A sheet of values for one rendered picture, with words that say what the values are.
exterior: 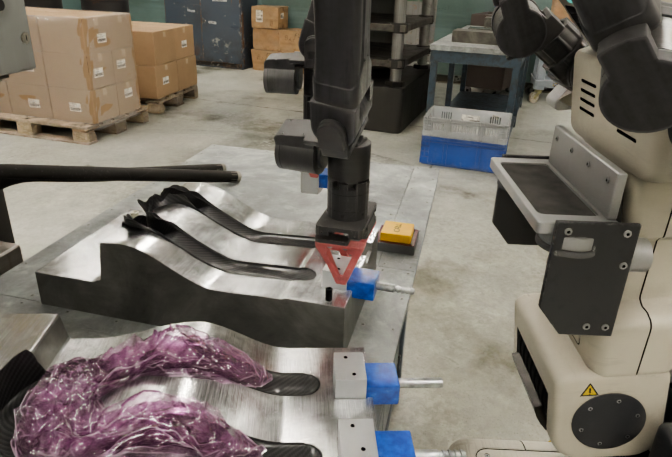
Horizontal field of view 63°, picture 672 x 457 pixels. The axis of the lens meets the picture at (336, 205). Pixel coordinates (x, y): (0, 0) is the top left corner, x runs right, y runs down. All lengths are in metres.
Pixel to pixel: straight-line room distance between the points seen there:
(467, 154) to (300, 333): 3.37
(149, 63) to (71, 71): 0.95
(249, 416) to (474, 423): 1.35
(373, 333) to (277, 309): 0.16
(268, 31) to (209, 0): 0.88
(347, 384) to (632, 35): 0.45
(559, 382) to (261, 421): 0.43
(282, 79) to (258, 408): 0.59
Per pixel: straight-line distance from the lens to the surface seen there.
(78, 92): 4.72
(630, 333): 0.85
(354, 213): 0.74
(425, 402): 1.96
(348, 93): 0.63
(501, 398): 2.04
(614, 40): 0.53
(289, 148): 0.74
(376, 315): 0.91
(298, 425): 0.64
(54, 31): 4.74
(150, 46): 5.41
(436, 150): 4.10
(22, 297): 1.05
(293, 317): 0.79
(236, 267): 0.88
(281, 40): 7.64
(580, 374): 0.87
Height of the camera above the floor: 1.31
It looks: 23 degrees down
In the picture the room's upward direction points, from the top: 2 degrees clockwise
